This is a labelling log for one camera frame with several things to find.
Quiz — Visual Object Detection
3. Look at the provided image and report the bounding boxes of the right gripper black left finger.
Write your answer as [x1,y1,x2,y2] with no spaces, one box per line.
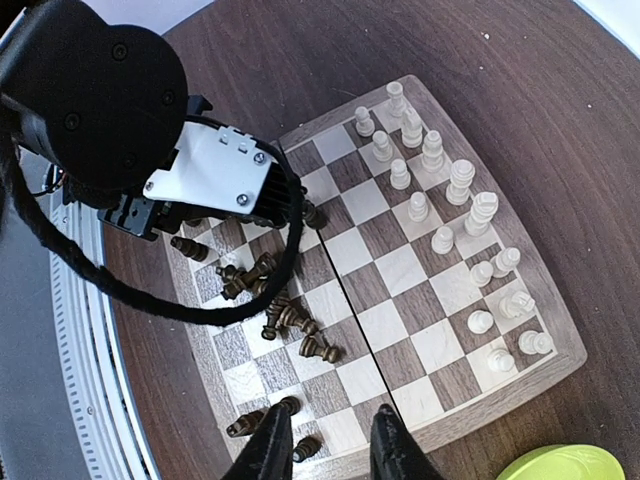
[229,403,293,480]

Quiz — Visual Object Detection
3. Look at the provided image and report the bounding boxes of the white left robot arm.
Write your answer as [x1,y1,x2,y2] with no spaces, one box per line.
[1,1,211,247]

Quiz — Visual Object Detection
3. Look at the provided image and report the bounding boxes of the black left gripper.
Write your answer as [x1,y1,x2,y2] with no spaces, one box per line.
[97,192,210,241]

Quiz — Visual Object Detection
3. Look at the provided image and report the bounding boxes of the dark bishop chess piece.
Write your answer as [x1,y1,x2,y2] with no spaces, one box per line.
[278,396,301,416]

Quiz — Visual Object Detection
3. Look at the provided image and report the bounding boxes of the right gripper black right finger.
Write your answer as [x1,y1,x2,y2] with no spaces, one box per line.
[370,404,444,480]

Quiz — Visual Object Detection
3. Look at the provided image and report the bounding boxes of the aluminium front frame rail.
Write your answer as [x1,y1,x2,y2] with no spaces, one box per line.
[0,199,161,480]

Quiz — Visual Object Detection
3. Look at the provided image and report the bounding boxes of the row of white chess pieces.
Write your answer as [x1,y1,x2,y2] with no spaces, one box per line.
[336,77,557,396]

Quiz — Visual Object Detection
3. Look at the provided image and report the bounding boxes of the lime green bowl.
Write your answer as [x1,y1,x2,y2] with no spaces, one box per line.
[497,444,626,480]

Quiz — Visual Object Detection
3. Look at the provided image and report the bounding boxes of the dark knight chess piece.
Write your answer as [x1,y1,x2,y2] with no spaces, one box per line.
[226,410,265,438]

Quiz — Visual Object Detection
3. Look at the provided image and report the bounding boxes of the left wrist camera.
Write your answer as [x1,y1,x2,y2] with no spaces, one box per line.
[143,115,304,226]

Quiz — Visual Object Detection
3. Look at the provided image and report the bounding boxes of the dark rook chess piece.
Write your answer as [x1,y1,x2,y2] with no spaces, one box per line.
[170,236,209,262]

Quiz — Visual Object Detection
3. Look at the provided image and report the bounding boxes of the pile of dark chess pieces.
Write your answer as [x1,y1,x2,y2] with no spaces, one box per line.
[214,199,346,364]

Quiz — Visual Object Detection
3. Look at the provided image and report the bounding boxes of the dark pawn chess piece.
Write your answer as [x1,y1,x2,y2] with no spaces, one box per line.
[292,436,322,463]

